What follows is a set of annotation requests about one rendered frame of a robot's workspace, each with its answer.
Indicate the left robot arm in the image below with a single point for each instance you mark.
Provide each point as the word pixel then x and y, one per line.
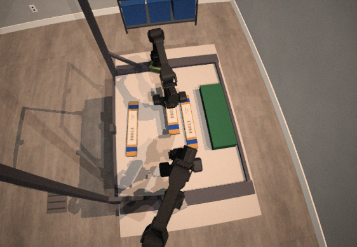
pixel 166 72

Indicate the green rectangular block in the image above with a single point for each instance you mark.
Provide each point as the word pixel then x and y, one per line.
pixel 217 116

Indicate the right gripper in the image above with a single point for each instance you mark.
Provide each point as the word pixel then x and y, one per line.
pixel 164 167

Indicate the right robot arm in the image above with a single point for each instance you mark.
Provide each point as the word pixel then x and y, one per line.
pixel 179 174

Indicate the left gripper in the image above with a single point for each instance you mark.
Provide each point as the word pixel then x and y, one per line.
pixel 161 100

